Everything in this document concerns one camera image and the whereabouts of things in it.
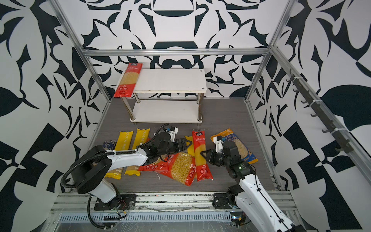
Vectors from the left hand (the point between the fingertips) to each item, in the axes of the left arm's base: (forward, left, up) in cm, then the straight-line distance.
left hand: (189, 141), depth 82 cm
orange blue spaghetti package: (+5, +49, -11) cm, 51 cm away
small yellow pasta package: (-5, 0, -1) cm, 5 cm away
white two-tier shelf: (+50, +12, -12) cm, 53 cm away
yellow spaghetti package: (+8, +42, -11) cm, 44 cm away
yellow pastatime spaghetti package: (+11, +31, -11) cm, 34 cm away
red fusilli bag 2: (-11, +5, -9) cm, 15 cm away
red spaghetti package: (-17, -6, +1) cm, 18 cm away
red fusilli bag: (-10, +17, -8) cm, 21 cm away
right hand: (-7, -5, +1) cm, 9 cm away
